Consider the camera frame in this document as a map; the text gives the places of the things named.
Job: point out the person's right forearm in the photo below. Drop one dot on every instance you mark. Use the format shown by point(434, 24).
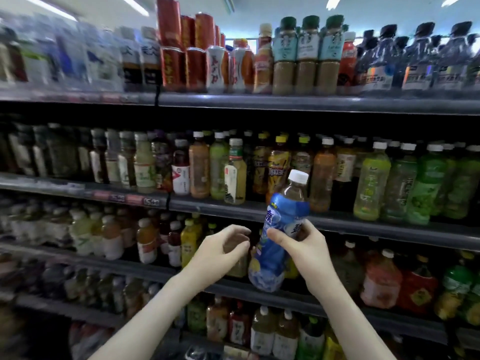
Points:
point(360, 330)

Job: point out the blue sports drink bottle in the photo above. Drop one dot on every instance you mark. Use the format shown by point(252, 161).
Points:
point(281, 213)

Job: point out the person's left hand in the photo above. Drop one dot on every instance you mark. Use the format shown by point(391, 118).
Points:
point(217, 258)

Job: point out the row of clear water bottles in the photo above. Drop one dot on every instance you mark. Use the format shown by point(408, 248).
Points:
point(60, 60)

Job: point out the ceiling light tube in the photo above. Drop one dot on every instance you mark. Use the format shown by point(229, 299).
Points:
point(45, 5)
point(452, 0)
point(135, 5)
point(334, 2)

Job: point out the red shelf price strip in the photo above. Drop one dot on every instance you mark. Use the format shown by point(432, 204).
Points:
point(127, 198)

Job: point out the row of tall red cans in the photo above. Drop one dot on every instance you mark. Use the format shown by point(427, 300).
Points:
point(172, 67)

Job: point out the person's left forearm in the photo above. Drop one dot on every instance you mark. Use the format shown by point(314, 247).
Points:
point(150, 326)

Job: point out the person's right hand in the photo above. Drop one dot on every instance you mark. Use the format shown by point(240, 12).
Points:
point(315, 258)

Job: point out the drinks shelf unit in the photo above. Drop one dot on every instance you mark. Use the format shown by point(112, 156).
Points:
point(300, 103)

